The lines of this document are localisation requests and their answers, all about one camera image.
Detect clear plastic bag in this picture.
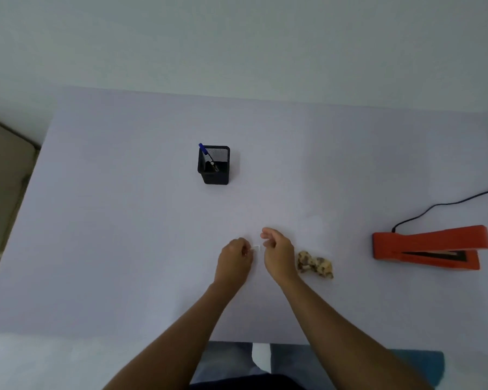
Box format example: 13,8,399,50
294,217,336,281

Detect black shirt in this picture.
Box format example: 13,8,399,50
187,374,306,390

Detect grey jeans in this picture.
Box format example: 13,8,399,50
189,341,314,390

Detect person's right forearm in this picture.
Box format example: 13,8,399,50
278,276,434,390

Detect blue stool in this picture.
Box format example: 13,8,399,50
390,349,445,386

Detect orange heat sealer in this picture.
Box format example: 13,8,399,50
371,225,488,271

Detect black power cable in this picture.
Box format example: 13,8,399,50
391,181,488,233

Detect black mesh pen holder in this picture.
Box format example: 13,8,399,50
197,145,232,186

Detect beige cabinet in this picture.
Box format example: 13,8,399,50
0,113,41,307

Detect blue pen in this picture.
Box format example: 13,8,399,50
198,142,220,172

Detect person's right hand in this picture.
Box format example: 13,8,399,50
260,227,304,285

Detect person's left forearm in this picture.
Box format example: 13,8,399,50
101,279,239,390

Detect person's left hand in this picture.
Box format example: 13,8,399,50
213,237,254,295

